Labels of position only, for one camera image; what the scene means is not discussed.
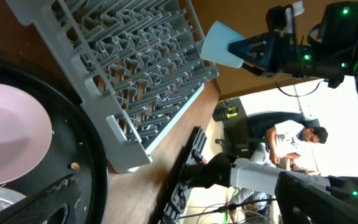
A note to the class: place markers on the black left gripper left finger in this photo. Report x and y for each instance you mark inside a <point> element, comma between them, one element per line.
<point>55,203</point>

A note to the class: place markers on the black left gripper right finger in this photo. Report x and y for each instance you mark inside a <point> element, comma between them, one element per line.
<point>316,199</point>

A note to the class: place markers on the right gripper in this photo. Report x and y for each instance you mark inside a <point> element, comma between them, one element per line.
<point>279,51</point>

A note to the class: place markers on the light blue cup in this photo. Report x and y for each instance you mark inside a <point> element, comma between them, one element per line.
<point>216,44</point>

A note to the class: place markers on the pink bowl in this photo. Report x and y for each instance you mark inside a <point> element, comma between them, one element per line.
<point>25,133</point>

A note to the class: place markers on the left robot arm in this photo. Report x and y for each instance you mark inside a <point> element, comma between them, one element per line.
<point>216,172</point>

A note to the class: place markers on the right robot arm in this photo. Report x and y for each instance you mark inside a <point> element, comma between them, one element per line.
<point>352,38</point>

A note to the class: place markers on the grey dishwasher rack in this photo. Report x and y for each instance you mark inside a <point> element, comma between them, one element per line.
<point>135,64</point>

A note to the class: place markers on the nut on black tray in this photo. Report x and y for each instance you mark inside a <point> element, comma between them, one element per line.
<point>75,166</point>

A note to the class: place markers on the seated person white shirt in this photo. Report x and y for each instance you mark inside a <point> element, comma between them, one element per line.
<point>291,140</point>

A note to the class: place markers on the round black tray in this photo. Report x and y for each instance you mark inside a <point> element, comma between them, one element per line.
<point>74,139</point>

